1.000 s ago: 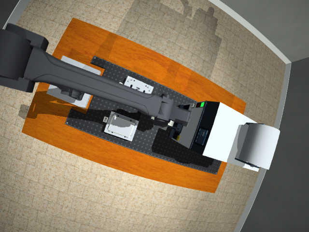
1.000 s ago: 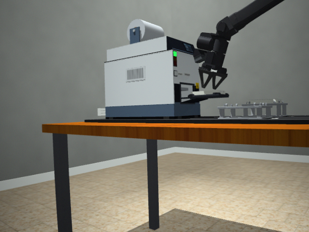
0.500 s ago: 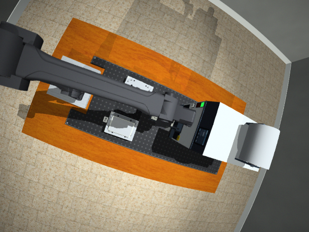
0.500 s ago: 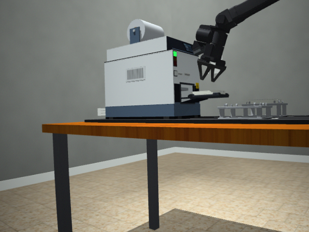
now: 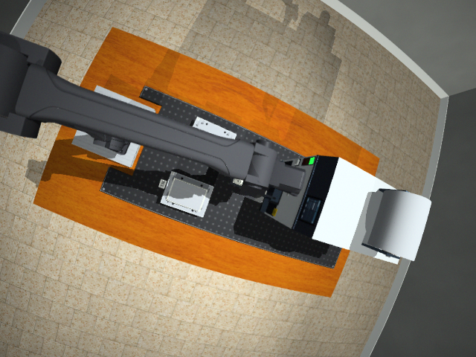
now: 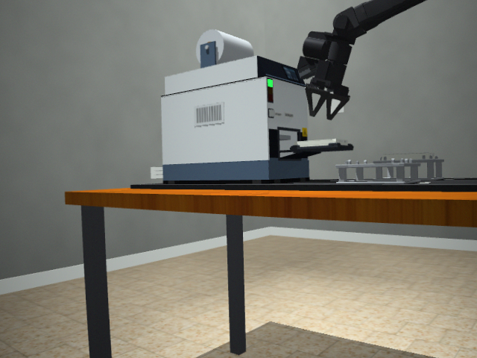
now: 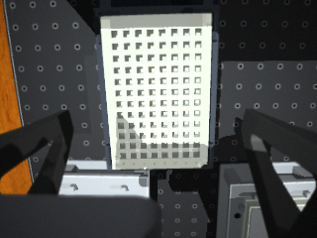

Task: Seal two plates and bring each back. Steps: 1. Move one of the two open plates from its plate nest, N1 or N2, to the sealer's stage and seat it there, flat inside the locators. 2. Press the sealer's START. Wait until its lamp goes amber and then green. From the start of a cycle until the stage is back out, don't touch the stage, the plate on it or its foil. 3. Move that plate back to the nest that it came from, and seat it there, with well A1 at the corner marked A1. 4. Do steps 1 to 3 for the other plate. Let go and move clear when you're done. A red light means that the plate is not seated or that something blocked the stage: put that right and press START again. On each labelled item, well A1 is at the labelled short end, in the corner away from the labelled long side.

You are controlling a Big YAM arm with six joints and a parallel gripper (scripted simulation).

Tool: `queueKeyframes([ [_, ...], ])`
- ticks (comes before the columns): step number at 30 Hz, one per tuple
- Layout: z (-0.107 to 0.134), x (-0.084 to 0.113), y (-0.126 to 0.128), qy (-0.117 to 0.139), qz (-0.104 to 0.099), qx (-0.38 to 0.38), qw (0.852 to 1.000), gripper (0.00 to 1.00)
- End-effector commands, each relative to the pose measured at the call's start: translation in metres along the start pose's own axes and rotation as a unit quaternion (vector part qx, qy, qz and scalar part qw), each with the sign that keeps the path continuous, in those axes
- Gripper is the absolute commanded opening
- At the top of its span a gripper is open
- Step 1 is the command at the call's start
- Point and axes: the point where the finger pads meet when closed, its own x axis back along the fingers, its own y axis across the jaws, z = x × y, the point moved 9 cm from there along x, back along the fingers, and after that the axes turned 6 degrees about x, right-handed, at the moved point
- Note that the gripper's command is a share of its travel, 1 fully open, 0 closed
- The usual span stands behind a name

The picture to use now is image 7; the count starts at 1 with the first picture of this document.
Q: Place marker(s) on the dark grey perforated base plate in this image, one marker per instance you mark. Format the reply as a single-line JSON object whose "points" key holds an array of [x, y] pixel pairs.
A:
{"points": [[267, 61]]}

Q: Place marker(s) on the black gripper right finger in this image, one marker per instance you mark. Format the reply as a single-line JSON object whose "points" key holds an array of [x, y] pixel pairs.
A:
{"points": [[278, 208]]}

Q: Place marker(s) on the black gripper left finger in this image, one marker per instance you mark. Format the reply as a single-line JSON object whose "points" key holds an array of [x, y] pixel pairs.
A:
{"points": [[19, 144]]}

